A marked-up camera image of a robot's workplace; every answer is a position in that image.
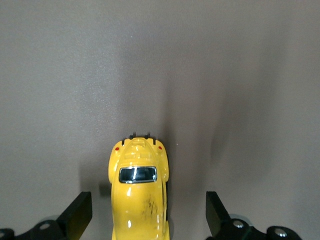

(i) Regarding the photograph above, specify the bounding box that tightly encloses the yellow beetle toy car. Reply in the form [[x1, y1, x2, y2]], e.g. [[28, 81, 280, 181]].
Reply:
[[107, 132, 172, 240]]

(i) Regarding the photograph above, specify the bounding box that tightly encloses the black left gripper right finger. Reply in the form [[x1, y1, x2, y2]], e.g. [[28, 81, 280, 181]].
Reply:
[[204, 191, 302, 240]]

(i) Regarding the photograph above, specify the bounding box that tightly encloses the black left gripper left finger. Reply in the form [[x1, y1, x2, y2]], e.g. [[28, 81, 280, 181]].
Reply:
[[0, 191, 93, 240]]

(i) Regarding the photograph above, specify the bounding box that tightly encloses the brown table cover sheet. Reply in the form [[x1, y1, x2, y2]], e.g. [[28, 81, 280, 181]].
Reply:
[[0, 0, 320, 240]]

